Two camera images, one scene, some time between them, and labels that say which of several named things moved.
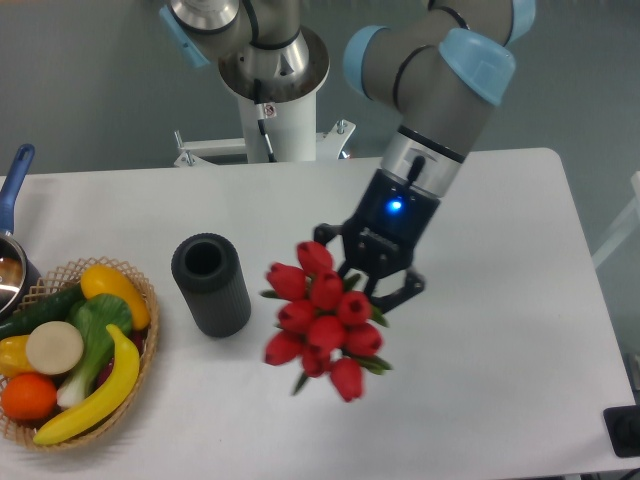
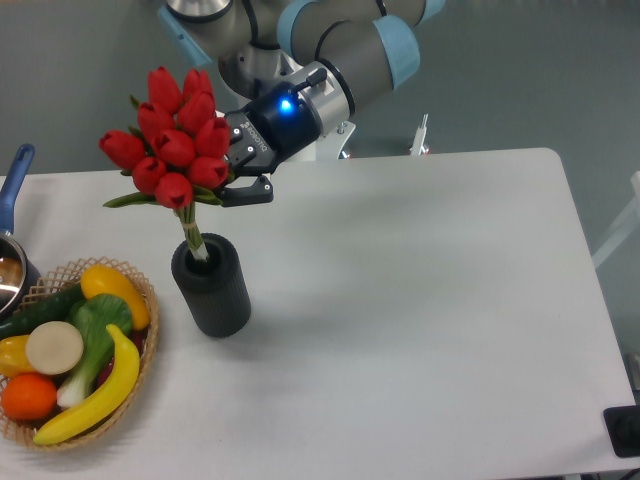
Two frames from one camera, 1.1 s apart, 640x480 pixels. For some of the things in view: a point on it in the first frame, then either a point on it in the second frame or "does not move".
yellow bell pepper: (13, 356) does not move
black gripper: (383, 232) → (277, 127)
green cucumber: (52, 308) does not move
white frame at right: (629, 225) does not move
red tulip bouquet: (324, 327) → (176, 147)
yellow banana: (122, 383) does not move
